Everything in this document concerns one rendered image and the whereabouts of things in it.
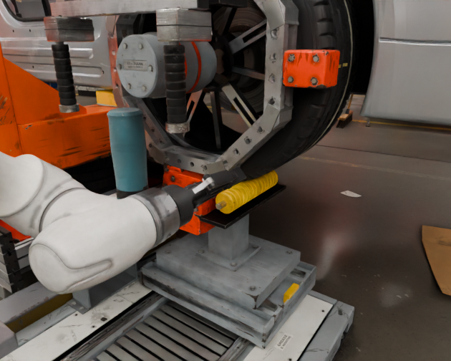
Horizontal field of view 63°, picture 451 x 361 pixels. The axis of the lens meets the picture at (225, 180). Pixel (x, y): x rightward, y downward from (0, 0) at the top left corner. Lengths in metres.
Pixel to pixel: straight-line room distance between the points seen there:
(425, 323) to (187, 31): 1.23
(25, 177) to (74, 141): 0.69
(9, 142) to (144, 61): 0.51
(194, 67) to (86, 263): 0.52
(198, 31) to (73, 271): 0.43
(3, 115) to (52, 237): 0.69
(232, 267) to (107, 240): 0.73
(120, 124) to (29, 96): 0.36
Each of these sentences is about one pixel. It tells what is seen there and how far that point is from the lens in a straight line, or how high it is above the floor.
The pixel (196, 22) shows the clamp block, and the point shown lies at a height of 0.93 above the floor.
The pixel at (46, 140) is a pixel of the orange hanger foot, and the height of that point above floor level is 0.63.
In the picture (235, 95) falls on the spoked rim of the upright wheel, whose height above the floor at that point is 0.77.
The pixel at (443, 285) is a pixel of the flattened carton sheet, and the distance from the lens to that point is 1.70.
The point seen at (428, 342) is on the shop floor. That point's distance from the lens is 1.44.
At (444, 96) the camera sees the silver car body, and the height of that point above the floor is 0.80.
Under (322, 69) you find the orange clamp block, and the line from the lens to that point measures 0.74.
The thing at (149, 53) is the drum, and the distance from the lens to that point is 0.79.
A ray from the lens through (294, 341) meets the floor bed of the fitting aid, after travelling 1.19.
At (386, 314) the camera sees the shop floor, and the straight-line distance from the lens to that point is 1.49.
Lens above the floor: 0.90
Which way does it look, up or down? 21 degrees down
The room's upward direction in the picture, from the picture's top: straight up
